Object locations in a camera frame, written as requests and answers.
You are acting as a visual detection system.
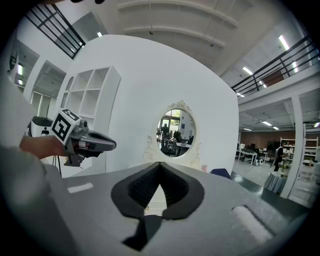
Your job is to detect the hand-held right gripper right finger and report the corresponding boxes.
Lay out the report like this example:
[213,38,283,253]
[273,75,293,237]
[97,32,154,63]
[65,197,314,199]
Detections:
[159,161,206,221]

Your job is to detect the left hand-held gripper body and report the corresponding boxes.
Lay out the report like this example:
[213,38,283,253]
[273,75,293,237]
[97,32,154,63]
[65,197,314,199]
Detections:
[51,107,117,168]

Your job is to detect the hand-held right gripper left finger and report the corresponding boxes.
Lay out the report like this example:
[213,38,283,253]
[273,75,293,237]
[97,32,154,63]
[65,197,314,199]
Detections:
[111,161,161,219]

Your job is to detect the person's left forearm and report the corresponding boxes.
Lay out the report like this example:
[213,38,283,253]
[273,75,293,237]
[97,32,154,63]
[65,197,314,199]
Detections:
[19,134,68,160]

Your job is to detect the white dressing table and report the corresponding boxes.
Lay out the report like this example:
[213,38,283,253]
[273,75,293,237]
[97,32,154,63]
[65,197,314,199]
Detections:
[144,183,168,217]

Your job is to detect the white and black robot device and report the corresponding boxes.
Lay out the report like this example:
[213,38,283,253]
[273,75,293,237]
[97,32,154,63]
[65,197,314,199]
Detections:
[26,116,55,138]

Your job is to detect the blue upholstered chair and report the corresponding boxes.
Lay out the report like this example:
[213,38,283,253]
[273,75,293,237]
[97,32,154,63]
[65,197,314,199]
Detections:
[209,168,233,180]

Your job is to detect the white cubby shelf unit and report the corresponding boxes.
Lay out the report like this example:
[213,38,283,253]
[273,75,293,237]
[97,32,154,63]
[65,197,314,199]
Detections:
[56,65,122,173]

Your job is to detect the ornate white round mirror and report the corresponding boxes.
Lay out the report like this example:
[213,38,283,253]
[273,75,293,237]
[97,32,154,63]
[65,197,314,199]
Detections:
[143,99,202,167]

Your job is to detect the person's white shirt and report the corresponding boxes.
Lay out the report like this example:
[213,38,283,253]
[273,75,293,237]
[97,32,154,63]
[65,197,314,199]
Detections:
[0,144,55,226]

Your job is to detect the white office desk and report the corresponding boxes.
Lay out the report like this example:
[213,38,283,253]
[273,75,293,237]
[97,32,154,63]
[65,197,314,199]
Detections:
[236,148,258,163]

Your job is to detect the round table with grey cloth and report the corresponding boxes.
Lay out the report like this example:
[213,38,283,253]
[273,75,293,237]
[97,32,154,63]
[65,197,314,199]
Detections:
[263,171,288,195]

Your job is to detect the black metal railing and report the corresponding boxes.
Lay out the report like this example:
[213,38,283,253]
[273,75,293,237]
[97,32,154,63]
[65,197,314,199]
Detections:
[231,36,320,95]
[24,3,87,60]

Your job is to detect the white storage rack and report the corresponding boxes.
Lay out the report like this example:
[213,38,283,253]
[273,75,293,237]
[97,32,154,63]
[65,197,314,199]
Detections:
[279,136,320,181]

